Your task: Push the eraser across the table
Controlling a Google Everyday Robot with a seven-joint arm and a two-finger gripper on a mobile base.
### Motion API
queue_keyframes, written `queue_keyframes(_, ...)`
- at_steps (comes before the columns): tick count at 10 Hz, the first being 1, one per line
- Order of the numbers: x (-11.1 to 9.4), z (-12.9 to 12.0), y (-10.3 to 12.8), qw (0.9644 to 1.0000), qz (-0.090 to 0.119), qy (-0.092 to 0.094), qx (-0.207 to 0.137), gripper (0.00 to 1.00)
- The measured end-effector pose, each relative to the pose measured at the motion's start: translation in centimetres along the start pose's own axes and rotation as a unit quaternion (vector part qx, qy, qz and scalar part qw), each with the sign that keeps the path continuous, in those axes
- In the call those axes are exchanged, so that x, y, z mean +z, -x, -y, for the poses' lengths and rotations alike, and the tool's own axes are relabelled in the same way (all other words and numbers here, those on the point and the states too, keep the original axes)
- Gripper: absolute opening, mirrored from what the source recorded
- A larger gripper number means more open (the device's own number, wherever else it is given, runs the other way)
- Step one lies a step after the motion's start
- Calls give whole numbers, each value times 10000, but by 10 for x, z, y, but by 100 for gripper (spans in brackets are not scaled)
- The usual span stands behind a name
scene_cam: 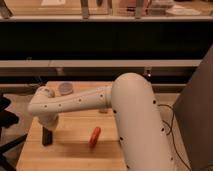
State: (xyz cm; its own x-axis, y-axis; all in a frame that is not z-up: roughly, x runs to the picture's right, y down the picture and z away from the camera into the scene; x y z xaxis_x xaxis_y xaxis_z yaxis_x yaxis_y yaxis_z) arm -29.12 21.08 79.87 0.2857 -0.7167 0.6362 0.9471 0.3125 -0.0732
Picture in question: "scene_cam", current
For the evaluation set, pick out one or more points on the orange carrot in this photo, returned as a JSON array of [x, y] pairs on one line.
[[94, 137]]

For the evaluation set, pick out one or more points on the black eraser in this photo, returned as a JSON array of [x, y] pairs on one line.
[[47, 137]]

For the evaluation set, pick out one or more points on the white paper cup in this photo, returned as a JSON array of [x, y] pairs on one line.
[[65, 88]]

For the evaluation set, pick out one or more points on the black office chair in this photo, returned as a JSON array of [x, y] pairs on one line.
[[7, 119]]

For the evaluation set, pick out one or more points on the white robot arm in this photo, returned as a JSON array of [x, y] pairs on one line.
[[143, 140]]

